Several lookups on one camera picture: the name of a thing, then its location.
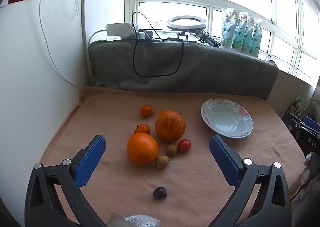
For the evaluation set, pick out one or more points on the floral teal refill pouch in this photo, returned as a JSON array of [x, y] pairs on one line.
[[248, 38], [257, 40], [239, 33], [228, 28]]

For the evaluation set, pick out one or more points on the large smooth orange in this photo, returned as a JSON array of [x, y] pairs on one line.
[[142, 149]]

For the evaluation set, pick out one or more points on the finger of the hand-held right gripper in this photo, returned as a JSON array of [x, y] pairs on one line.
[[293, 120]]

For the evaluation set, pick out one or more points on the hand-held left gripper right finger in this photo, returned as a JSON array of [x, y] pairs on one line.
[[225, 162]]

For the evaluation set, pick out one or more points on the green printed carton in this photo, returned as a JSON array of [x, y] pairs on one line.
[[297, 107]]

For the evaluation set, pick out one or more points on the beige blanket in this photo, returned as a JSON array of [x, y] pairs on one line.
[[200, 179]]

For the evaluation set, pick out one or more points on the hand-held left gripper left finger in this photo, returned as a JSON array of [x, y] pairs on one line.
[[90, 162]]

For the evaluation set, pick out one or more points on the large rough-skinned orange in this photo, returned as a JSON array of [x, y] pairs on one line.
[[170, 126]]

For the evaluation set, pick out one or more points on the black phone holder clamp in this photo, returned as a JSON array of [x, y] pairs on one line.
[[207, 38]]

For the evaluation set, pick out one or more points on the white plug adapter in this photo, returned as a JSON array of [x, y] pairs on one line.
[[143, 34]]

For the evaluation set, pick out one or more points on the red cherry tomato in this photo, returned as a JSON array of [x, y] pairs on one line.
[[184, 145]]

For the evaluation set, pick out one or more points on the brown longan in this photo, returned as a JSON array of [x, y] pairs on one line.
[[162, 162], [171, 150]]

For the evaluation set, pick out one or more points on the small tangerine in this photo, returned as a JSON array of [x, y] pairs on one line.
[[142, 129], [146, 111]]

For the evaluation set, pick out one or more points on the grey blanket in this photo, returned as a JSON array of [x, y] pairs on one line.
[[200, 66]]

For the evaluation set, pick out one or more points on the white board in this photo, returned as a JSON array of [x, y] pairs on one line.
[[30, 79]]

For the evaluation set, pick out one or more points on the floral white plate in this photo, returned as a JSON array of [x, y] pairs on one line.
[[226, 118]]

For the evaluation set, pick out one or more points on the white power adapter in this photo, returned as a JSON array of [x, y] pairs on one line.
[[120, 30]]

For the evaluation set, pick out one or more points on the person's right forearm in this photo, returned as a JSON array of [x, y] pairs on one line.
[[308, 174]]

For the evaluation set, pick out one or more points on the white fuzzy garment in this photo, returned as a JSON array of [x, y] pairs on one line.
[[140, 220]]

